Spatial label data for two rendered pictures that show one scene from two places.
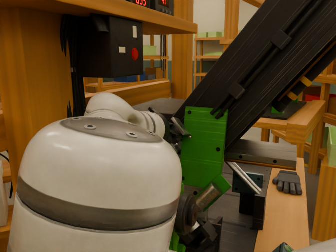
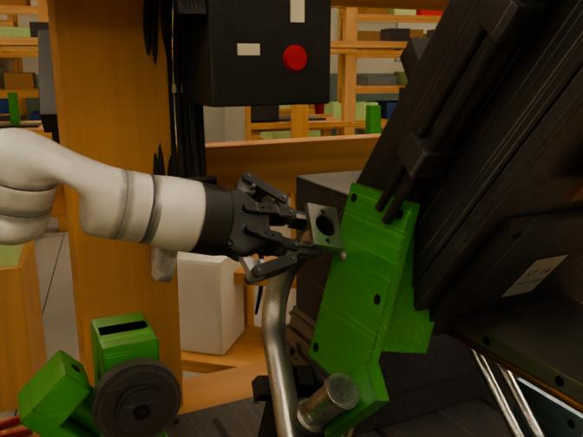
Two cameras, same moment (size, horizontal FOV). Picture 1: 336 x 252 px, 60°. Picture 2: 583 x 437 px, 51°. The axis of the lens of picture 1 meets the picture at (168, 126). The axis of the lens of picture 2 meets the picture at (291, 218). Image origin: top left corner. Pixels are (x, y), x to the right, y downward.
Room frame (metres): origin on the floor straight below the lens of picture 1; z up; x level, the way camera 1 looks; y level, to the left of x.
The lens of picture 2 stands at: (0.22, -0.44, 1.40)
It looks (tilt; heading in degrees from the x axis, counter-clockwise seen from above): 14 degrees down; 41
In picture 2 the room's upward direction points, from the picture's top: straight up
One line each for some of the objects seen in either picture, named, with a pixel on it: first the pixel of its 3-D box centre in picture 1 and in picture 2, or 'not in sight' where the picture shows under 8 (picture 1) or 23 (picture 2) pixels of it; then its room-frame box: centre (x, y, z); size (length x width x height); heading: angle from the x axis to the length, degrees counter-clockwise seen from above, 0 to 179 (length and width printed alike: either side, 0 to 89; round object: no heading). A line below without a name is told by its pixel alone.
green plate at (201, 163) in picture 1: (205, 144); (383, 282); (0.76, -0.10, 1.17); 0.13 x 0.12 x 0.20; 157
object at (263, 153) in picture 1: (230, 149); (509, 316); (0.89, -0.20, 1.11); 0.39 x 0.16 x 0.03; 67
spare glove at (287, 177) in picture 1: (286, 181); not in sight; (1.09, -0.48, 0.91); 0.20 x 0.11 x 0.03; 160
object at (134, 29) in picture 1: (110, 48); (256, 47); (0.84, 0.16, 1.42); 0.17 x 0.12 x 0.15; 157
